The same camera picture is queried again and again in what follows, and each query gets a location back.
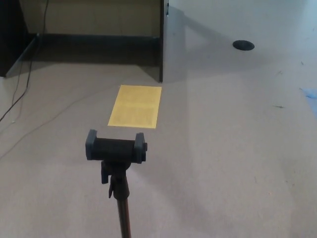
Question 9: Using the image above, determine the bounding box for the black tripod with phone clamp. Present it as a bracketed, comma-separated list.
[85, 128, 149, 238]

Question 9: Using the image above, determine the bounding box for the yellow paper sheet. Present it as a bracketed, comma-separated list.
[107, 84, 162, 129]

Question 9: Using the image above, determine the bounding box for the dark wooden desk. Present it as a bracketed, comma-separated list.
[0, 0, 188, 84]

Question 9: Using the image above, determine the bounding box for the black round floor cover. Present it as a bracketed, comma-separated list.
[232, 39, 255, 52]

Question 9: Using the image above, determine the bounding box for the blue plastic scrap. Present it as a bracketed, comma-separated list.
[298, 86, 317, 100]

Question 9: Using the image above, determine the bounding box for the thin grey cable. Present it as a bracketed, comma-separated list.
[0, 85, 122, 160]

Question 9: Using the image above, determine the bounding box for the thick black cable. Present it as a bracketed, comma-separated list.
[0, 0, 49, 122]

